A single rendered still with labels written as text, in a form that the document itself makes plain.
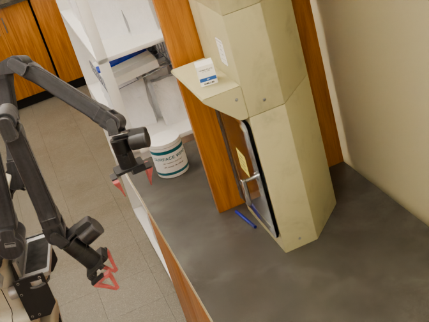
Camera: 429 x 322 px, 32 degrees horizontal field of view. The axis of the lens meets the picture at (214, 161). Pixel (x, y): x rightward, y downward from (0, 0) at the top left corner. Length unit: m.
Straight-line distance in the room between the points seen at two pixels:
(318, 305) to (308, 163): 0.44
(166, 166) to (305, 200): 0.81
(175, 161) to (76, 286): 1.57
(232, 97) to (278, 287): 0.57
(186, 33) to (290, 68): 0.38
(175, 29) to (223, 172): 0.52
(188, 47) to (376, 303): 0.96
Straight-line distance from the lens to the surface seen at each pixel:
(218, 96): 2.05
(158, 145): 2.89
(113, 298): 4.09
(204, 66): 2.11
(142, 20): 3.30
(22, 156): 2.15
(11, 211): 2.23
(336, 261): 2.25
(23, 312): 2.61
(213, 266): 2.37
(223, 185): 2.58
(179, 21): 2.36
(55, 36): 7.08
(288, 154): 2.19
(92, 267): 2.32
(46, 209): 2.22
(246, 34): 2.03
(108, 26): 3.39
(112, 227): 4.71
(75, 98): 2.53
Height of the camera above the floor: 2.27
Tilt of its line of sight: 27 degrees down
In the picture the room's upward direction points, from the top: 17 degrees counter-clockwise
